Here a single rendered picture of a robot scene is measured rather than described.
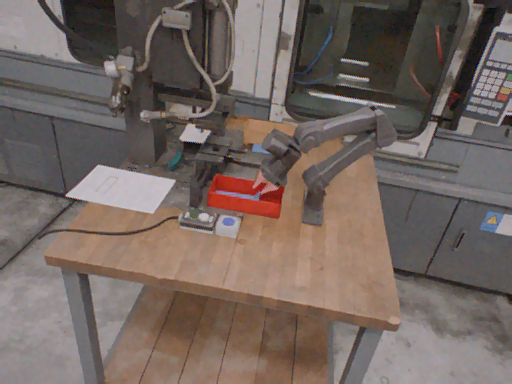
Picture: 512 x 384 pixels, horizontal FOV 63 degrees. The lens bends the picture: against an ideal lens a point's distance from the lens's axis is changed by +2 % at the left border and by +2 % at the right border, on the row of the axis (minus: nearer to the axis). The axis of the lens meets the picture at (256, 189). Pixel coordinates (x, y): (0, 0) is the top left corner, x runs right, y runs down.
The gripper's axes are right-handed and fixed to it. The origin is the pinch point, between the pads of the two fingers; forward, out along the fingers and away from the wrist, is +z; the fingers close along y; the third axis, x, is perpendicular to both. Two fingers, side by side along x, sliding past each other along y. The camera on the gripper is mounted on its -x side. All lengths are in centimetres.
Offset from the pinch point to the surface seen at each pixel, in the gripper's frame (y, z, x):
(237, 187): 4.5, 8.1, -5.9
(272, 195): -7.0, 2.2, -5.8
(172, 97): 40.9, 0.0, -16.2
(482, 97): -60, -63, -62
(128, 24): 63, -13, -13
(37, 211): 75, 156, -78
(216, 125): 23.5, -4.9, -9.7
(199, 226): 10.7, 12.2, 19.0
